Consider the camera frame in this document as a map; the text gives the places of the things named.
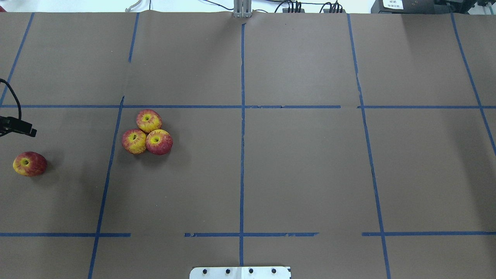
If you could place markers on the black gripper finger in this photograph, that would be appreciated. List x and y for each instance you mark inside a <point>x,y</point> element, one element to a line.
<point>13,125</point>

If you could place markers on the dark red lone apple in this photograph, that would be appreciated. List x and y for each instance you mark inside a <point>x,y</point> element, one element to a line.
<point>30,164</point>

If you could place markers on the red yellow apple right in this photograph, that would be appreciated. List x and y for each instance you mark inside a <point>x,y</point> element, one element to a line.
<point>134,141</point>

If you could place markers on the red yellow apple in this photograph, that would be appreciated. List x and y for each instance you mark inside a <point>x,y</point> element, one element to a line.
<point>134,141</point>
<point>148,120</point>
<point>159,142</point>

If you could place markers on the red yellow apple front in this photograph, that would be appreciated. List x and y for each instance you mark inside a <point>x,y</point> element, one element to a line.
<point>148,120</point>

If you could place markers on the red yellow apple left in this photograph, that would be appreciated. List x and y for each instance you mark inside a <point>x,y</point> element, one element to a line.
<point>159,142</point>

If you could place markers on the black control box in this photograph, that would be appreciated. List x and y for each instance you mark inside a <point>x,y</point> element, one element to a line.
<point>422,6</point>

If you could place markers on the grey aluminium frame post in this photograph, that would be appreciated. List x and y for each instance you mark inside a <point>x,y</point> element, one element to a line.
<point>242,8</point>

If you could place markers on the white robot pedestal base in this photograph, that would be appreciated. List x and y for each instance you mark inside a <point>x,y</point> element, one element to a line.
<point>256,272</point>

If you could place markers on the black cable connector block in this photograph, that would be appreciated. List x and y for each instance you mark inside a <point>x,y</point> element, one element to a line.
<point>294,7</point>

